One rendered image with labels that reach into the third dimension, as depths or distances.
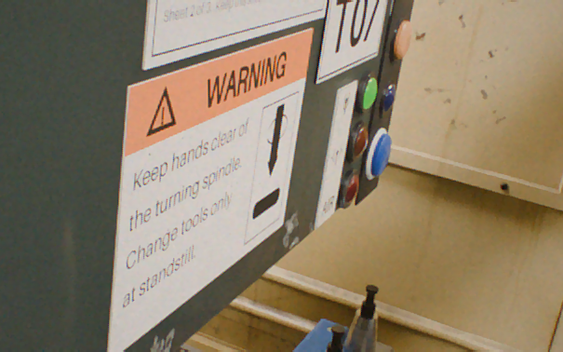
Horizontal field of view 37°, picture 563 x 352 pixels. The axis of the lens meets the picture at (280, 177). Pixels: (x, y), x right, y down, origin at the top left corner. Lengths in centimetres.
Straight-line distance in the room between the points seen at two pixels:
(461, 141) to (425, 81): 11
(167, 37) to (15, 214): 8
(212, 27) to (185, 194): 7
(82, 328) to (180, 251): 6
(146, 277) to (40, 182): 9
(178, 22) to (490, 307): 114
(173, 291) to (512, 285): 106
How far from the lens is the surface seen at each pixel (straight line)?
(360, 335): 100
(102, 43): 26
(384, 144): 57
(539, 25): 126
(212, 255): 37
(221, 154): 35
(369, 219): 139
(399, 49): 55
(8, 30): 23
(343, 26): 45
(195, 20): 30
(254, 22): 35
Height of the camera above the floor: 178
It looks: 21 degrees down
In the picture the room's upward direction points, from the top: 9 degrees clockwise
